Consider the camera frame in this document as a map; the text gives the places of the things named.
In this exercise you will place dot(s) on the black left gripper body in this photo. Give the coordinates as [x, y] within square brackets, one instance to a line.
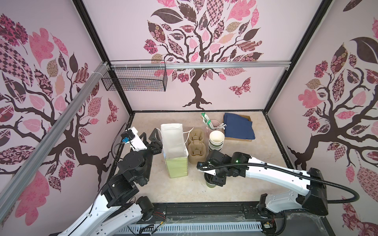
[153, 148]

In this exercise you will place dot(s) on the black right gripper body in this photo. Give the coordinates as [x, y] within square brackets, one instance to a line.
[215, 178]

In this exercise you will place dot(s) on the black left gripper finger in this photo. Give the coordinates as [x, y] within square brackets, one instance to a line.
[155, 137]
[143, 138]

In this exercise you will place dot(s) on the white green paper cup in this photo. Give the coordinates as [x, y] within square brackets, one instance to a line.
[210, 183]

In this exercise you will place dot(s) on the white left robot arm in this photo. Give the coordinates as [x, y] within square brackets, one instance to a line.
[113, 208]

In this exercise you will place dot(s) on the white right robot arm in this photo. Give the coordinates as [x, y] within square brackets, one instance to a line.
[306, 189]

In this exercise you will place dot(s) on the white paper takeout bag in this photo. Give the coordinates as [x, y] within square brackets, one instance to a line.
[175, 151]

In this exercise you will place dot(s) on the stacked paper cups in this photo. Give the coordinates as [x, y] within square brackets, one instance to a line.
[216, 140]

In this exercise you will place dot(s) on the pink bucket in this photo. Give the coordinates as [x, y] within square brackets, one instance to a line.
[217, 124]

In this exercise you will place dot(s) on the blue napkin stack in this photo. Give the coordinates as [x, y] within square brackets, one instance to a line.
[238, 126]

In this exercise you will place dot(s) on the green wrapped stirrers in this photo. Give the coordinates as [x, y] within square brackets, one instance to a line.
[207, 120]

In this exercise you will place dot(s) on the brown cardboard napkin box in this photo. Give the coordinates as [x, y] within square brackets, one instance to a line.
[245, 118]

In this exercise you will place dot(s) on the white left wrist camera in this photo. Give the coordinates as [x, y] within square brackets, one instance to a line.
[130, 136]

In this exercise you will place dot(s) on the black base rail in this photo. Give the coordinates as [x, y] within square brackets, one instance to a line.
[273, 225]

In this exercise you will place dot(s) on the black wire basket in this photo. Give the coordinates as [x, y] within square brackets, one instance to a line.
[136, 75]

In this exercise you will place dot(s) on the aluminium rail back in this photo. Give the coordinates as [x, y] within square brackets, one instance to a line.
[216, 65]

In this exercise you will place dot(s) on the aluminium rail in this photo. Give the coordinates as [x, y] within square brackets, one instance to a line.
[216, 65]
[21, 179]

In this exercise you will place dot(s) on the white slotted cable duct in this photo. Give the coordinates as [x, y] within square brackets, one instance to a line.
[190, 228]

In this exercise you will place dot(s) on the aluminium rail left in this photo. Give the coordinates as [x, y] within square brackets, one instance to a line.
[21, 179]

